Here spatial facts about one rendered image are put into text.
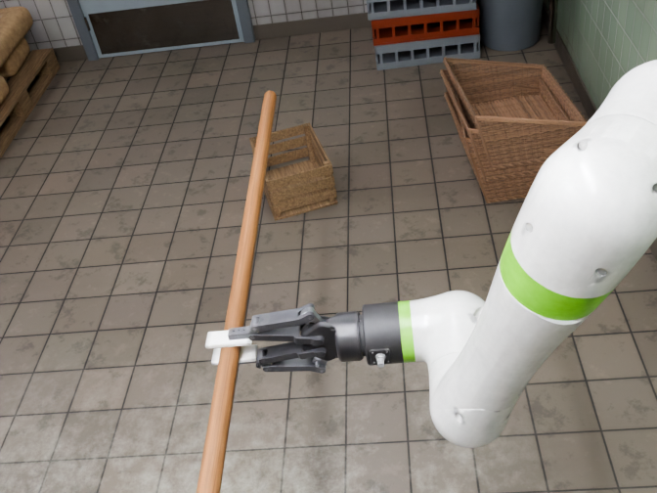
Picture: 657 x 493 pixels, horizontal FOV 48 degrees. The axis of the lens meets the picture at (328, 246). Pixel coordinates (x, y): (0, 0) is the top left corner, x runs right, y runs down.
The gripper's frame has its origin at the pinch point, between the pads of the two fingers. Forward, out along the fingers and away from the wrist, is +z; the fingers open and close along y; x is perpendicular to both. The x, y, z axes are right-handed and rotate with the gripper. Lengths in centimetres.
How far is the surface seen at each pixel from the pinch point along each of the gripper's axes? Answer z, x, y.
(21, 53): 197, 353, 93
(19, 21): 193, 357, 75
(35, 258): 139, 176, 117
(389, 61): -29, 330, 118
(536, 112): -93, 224, 100
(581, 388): -81, 81, 120
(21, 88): 191, 322, 102
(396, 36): -34, 323, 100
